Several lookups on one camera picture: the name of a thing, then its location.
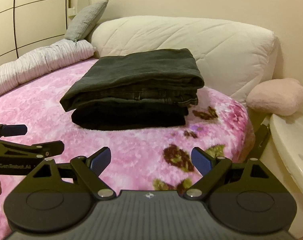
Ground dark grey jeans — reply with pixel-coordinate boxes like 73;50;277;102
60;48;205;112

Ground pink rose blanket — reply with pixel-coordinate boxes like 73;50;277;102
0;59;255;192

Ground white striped duvet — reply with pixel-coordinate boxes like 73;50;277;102
0;39;96;96

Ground black folded cloth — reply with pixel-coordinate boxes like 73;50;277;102
71;102;189;131

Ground white round bin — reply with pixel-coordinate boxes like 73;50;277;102
260;108;303;238

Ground pink plush cushion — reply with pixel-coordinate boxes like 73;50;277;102
246;78;303;116

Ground cream sliding wardrobe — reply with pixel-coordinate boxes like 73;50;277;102
0;0;69;65

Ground grey striped pillow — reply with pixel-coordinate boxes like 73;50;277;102
64;0;109;42

